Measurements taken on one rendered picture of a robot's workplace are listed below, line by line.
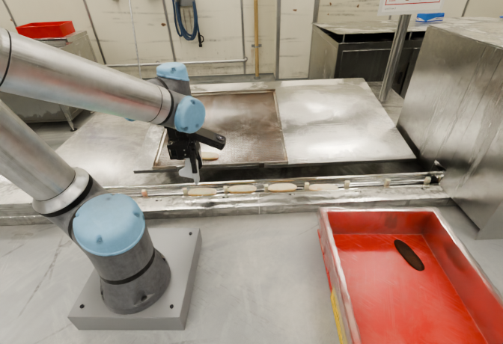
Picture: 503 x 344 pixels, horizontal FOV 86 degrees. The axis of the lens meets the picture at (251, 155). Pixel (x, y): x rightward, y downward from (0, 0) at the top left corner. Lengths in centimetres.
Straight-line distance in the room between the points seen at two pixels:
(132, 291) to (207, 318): 18
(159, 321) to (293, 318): 30
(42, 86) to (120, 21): 435
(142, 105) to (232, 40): 402
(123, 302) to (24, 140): 37
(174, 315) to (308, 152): 69
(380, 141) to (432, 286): 56
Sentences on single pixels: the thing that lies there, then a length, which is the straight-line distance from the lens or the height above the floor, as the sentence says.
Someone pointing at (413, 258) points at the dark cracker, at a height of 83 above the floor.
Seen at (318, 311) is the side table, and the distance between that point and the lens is 74.
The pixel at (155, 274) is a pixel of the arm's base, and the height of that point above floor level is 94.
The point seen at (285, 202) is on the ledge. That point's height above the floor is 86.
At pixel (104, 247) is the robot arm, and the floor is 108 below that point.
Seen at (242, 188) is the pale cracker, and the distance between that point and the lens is 93.
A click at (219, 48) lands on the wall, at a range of 452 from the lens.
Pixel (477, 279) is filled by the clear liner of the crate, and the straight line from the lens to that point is 80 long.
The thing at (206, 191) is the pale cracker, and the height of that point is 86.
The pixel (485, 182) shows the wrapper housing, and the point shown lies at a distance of 96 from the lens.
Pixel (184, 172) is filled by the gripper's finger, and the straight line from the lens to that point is 84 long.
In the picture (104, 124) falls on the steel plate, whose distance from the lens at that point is 165.
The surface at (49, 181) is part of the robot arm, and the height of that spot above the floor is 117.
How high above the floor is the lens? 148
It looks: 35 degrees down
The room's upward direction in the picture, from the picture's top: 2 degrees counter-clockwise
